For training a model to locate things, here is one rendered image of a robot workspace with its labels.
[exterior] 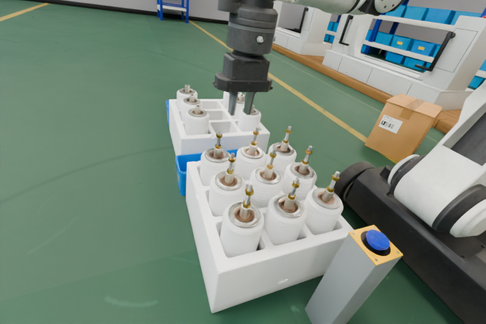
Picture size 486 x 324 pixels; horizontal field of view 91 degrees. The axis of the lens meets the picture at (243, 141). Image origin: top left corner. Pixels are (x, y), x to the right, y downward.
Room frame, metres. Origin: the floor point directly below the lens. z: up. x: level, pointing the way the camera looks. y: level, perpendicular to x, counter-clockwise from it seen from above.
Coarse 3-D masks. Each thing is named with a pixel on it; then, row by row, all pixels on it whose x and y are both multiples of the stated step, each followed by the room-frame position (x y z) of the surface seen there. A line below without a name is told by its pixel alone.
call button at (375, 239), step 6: (366, 234) 0.32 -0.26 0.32; (372, 234) 0.31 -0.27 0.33; (378, 234) 0.32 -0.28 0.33; (384, 234) 0.32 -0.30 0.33; (372, 240) 0.30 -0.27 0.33; (378, 240) 0.30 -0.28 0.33; (384, 240) 0.31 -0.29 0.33; (372, 246) 0.30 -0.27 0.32; (378, 246) 0.29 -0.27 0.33; (384, 246) 0.29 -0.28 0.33
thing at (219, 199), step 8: (216, 192) 0.45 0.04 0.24; (224, 192) 0.44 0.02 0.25; (232, 192) 0.45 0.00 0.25; (240, 192) 0.46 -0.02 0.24; (208, 200) 0.48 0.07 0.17; (216, 200) 0.45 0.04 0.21; (224, 200) 0.44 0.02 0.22; (232, 200) 0.44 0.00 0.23; (240, 200) 0.46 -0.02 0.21; (216, 208) 0.44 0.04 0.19; (224, 208) 0.44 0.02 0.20; (216, 216) 0.44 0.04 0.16
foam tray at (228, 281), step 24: (192, 168) 0.60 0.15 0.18; (192, 192) 0.53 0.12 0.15; (192, 216) 0.51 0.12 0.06; (264, 216) 0.47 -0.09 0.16; (216, 240) 0.35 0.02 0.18; (264, 240) 0.38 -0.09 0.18; (312, 240) 0.40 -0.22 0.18; (336, 240) 0.42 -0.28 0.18; (216, 264) 0.30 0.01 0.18; (240, 264) 0.31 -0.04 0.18; (264, 264) 0.33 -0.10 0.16; (288, 264) 0.36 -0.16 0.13; (312, 264) 0.40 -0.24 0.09; (216, 288) 0.28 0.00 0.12; (240, 288) 0.31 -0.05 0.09; (264, 288) 0.34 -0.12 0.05
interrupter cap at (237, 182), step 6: (222, 174) 0.50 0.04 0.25; (234, 174) 0.51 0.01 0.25; (216, 180) 0.48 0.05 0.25; (222, 180) 0.48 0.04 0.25; (234, 180) 0.49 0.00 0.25; (240, 180) 0.49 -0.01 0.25; (222, 186) 0.46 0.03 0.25; (228, 186) 0.46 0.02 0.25; (234, 186) 0.47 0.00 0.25; (240, 186) 0.47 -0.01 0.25
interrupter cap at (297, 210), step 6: (276, 198) 0.45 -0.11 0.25; (282, 198) 0.45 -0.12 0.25; (276, 204) 0.43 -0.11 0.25; (282, 204) 0.44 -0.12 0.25; (294, 204) 0.44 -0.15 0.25; (300, 204) 0.44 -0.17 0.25; (276, 210) 0.41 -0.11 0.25; (282, 210) 0.41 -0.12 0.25; (288, 210) 0.42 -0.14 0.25; (294, 210) 0.42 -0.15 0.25; (300, 210) 0.42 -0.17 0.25; (288, 216) 0.39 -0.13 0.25; (294, 216) 0.40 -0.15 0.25
